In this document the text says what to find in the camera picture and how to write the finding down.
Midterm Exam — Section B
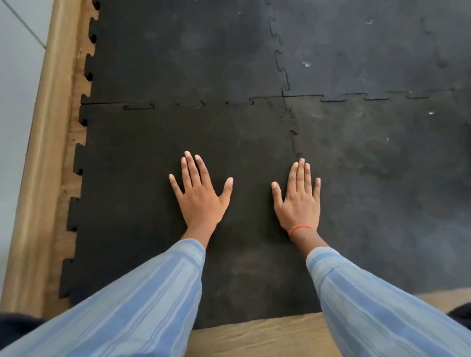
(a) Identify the person's right hand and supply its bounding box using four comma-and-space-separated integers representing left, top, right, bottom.
269, 157, 325, 234

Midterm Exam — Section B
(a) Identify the person's left hand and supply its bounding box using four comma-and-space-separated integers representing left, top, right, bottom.
167, 147, 238, 237

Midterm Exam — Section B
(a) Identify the person's left forearm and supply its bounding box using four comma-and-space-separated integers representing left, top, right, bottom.
0, 223, 229, 357

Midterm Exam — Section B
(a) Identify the person's right forearm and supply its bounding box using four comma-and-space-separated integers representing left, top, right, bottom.
289, 212, 471, 357

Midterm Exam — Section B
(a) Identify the black interlocking rubber mat tile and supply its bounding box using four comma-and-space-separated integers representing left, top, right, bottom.
264, 0, 471, 112
42, 86, 323, 342
284, 79, 471, 305
71, 0, 291, 116

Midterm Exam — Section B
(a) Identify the red thread bracelet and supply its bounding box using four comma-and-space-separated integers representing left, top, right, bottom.
288, 224, 315, 240

